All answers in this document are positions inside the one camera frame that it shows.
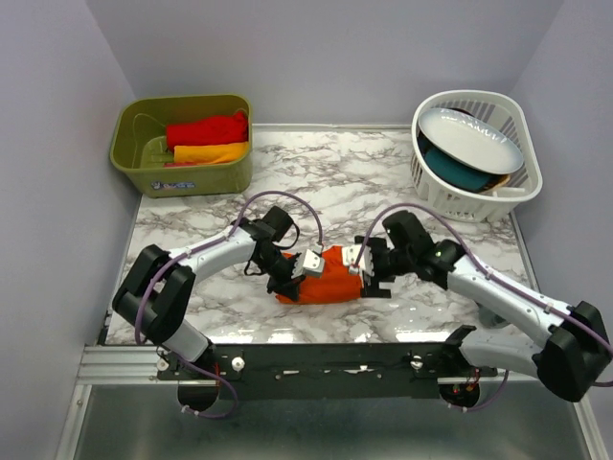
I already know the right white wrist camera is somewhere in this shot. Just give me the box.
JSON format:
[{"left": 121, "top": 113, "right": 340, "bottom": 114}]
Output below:
[{"left": 341, "top": 244, "right": 374, "bottom": 276}]

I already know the orange t shirt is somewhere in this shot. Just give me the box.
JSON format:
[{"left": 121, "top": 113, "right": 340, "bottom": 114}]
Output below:
[{"left": 276, "top": 245, "right": 362, "bottom": 305}]

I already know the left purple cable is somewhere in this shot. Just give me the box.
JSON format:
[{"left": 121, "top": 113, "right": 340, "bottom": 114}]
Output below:
[{"left": 133, "top": 190, "right": 324, "bottom": 420}]

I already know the grey white mug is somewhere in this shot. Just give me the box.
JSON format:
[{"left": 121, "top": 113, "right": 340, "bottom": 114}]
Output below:
[{"left": 478, "top": 305, "right": 510, "bottom": 330}]

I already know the olive green plastic bin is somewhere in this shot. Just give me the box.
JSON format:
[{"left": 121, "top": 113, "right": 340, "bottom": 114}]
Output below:
[{"left": 109, "top": 94, "right": 253, "bottom": 198}]

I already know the white plastic basket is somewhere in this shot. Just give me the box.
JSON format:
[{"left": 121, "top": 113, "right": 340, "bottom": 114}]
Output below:
[{"left": 410, "top": 89, "right": 543, "bottom": 222}]

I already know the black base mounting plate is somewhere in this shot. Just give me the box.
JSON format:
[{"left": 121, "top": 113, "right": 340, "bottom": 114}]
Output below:
[{"left": 157, "top": 326, "right": 497, "bottom": 411}]

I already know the yellow rolled t shirt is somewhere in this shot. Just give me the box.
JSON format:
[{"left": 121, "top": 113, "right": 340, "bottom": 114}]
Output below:
[{"left": 173, "top": 142, "right": 249, "bottom": 165}]

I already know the purple cable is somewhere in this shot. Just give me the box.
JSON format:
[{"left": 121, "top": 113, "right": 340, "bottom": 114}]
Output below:
[
  {"left": 133, "top": 190, "right": 324, "bottom": 420},
  {"left": 352, "top": 203, "right": 613, "bottom": 413}
]

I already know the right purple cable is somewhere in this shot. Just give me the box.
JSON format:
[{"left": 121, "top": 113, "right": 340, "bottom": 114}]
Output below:
[{"left": 352, "top": 203, "right": 613, "bottom": 413}]

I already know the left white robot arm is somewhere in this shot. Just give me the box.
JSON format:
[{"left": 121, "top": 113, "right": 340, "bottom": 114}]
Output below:
[{"left": 112, "top": 206, "right": 304, "bottom": 379}]

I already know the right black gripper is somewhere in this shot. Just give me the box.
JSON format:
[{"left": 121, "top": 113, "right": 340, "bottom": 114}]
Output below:
[{"left": 356, "top": 232, "right": 415, "bottom": 297}]

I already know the teal bowl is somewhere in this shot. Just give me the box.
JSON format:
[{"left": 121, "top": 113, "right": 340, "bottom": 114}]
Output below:
[{"left": 424, "top": 147, "right": 492, "bottom": 192}]

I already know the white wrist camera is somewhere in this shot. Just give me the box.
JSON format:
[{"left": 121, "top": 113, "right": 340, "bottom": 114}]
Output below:
[
  {"left": 341, "top": 244, "right": 374, "bottom": 276},
  {"left": 293, "top": 249, "right": 325, "bottom": 278}
]

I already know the aluminium rail frame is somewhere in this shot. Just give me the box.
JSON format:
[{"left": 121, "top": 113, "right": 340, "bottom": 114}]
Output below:
[{"left": 52, "top": 123, "right": 600, "bottom": 460}]

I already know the white oval plate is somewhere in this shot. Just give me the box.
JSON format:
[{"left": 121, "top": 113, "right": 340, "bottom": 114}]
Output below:
[{"left": 418, "top": 107, "right": 524, "bottom": 174}]

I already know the red rolled t shirt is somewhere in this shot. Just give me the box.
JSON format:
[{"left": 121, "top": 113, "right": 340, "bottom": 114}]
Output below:
[{"left": 166, "top": 110, "right": 249, "bottom": 150}]

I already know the brown wooden dish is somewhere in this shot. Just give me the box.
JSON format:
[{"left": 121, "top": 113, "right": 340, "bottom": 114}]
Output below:
[{"left": 481, "top": 174, "right": 511, "bottom": 194}]

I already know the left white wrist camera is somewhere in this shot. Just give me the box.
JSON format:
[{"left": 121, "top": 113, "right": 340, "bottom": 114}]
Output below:
[{"left": 293, "top": 249, "right": 325, "bottom": 278}]

